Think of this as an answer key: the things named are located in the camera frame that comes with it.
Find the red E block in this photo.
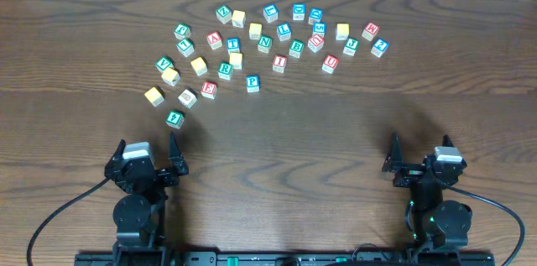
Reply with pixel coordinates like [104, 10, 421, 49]
[201, 81, 217, 99]

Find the green R block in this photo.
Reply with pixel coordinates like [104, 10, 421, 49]
[218, 62, 233, 81]

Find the red I block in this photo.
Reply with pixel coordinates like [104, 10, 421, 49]
[273, 55, 288, 73]

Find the green N block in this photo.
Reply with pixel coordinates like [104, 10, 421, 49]
[258, 35, 273, 54]

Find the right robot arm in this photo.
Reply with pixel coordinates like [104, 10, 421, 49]
[382, 133, 472, 254]

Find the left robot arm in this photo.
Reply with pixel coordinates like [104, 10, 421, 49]
[104, 133, 189, 265]

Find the green 4 block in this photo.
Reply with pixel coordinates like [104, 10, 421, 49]
[165, 111, 185, 129]

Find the pineapple picture block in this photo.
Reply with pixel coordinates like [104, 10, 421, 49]
[178, 88, 197, 109]

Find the yellow G block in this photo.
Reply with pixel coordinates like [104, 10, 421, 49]
[144, 86, 164, 107]

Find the yellow K block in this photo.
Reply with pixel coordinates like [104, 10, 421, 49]
[161, 67, 180, 86]

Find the green V block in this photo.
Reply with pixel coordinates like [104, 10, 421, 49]
[155, 56, 175, 73]

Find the yellow O block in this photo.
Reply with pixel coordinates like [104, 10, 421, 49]
[190, 57, 208, 76]

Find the blue P block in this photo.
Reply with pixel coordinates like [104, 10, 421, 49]
[245, 75, 261, 93]

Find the green 7 block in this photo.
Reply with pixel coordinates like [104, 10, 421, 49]
[176, 39, 195, 57]

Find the yellow S block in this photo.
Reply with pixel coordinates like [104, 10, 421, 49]
[229, 52, 242, 70]

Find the blue 2 block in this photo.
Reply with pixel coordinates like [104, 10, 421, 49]
[371, 39, 389, 58]

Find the red A block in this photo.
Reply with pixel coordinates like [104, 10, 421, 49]
[206, 31, 222, 50]

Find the green J block right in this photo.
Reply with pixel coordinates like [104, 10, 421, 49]
[342, 37, 359, 56]

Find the blue T block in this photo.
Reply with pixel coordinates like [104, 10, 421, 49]
[226, 38, 241, 54]

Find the red M block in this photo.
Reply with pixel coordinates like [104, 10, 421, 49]
[362, 22, 379, 41]

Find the yellow block right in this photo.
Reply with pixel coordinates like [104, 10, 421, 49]
[336, 23, 350, 40]

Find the red upside-down U block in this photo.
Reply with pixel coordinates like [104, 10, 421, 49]
[308, 34, 325, 53]

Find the green Z block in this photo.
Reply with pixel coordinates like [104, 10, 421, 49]
[216, 4, 232, 24]

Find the yellow Q block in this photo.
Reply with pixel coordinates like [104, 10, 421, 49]
[248, 23, 263, 40]

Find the green B block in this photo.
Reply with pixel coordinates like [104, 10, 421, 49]
[289, 39, 305, 59]

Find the blue 5 block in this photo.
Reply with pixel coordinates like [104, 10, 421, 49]
[312, 22, 326, 38]

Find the yellow block top row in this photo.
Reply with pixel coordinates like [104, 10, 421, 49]
[232, 10, 246, 28]

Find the blue L block lower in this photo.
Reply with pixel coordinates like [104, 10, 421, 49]
[276, 23, 292, 41]

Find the blue D block tilted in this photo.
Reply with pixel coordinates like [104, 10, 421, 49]
[308, 8, 323, 25]

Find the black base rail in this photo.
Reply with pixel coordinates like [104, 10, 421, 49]
[74, 250, 496, 266]

